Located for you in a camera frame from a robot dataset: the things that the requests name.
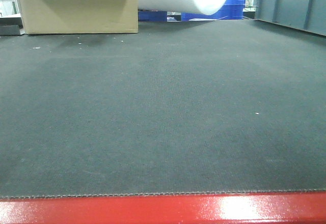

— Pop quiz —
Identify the brown cardboard box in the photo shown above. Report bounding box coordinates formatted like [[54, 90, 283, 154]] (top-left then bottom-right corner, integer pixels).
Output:
[[18, 0, 138, 35]]

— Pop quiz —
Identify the dark grey fabric mat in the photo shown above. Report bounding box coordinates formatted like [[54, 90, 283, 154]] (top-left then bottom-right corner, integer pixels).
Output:
[[1, 20, 325, 198]]

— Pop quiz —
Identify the blue plastic crate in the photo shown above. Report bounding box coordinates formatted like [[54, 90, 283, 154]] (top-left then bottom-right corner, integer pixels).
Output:
[[138, 0, 248, 22]]

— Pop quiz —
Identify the grey metal cabinet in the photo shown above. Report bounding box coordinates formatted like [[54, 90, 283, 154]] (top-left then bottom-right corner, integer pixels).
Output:
[[256, 0, 325, 36]]

